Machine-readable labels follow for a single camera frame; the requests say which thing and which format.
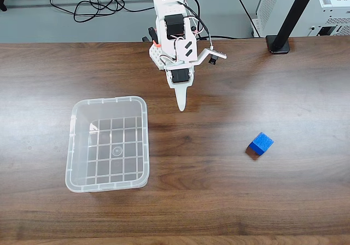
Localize orange and black clamp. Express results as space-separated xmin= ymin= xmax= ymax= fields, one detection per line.
xmin=141 ymin=26 xmax=162 ymax=49

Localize blue cube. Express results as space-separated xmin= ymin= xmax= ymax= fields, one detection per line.
xmin=248 ymin=131 xmax=275 ymax=156

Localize black pole with base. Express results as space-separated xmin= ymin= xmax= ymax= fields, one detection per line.
xmin=265 ymin=0 xmax=320 ymax=55

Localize tangled black cable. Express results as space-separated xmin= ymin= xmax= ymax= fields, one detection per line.
xmin=49 ymin=0 xmax=193 ymax=24

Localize clear plastic bin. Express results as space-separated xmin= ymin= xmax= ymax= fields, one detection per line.
xmin=65 ymin=96 xmax=150 ymax=193

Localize black camera cable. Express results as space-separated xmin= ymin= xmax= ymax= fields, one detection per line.
xmin=177 ymin=0 xmax=213 ymax=49

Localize small wrist camera board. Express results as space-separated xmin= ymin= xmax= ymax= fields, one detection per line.
xmin=195 ymin=46 xmax=228 ymax=65

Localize white perforated base plate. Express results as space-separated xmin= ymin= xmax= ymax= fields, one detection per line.
xmin=148 ymin=43 xmax=168 ymax=71

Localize white perforated computer case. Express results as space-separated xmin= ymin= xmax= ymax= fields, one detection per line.
xmin=255 ymin=0 xmax=350 ymax=38

